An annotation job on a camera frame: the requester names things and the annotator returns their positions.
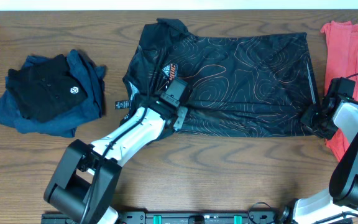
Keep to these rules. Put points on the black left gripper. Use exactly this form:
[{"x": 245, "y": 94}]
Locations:
[{"x": 179, "y": 122}]

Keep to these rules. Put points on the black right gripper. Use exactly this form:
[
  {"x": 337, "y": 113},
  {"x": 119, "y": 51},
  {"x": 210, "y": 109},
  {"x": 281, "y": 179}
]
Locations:
[{"x": 306, "y": 118}]

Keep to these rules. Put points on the black orange-patterned t-shirt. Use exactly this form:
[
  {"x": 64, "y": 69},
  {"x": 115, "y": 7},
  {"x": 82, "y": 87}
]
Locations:
[{"x": 254, "y": 87}]

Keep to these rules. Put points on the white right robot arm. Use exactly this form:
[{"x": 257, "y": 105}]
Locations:
[{"x": 340, "y": 200}]

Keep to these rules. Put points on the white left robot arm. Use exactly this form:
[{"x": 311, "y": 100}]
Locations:
[{"x": 85, "y": 180}]

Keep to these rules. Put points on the red t-shirt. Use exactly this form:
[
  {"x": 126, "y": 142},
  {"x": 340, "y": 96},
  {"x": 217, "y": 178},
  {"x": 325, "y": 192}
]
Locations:
[{"x": 342, "y": 61}]

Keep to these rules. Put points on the navy blue folded shirt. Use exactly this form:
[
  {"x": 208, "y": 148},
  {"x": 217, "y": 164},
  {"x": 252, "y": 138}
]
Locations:
[{"x": 90, "y": 77}]

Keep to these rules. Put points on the black folded polo shirt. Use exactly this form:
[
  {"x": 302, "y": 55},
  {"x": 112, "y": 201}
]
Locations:
[{"x": 45, "y": 90}]

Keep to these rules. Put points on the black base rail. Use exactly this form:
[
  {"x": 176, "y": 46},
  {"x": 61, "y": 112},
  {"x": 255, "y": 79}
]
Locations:
[{"x": 258, "y": 215}]

